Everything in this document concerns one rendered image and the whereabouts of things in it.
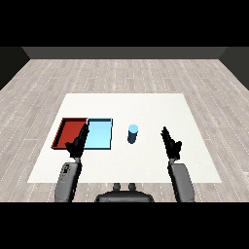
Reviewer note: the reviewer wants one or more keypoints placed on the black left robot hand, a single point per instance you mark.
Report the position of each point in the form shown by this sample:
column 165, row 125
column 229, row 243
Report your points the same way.
column 78, row 144

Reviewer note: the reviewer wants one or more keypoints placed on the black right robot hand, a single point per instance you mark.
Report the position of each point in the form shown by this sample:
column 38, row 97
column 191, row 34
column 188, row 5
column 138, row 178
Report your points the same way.
column 171, row 144

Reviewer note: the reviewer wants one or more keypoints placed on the red shallow open box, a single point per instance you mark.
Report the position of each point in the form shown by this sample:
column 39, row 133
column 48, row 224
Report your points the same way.
column 69, row 133

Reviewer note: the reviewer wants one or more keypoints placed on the light blue shallow open box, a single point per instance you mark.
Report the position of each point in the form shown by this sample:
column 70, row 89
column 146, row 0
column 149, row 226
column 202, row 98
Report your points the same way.
column 99, row 133

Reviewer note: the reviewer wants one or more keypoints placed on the small blue can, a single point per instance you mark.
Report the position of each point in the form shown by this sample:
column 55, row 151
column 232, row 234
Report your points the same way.
column 132, row 134

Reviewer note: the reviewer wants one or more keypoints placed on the dark grey robot body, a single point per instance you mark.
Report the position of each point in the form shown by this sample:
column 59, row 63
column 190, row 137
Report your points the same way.
column 124, row 195

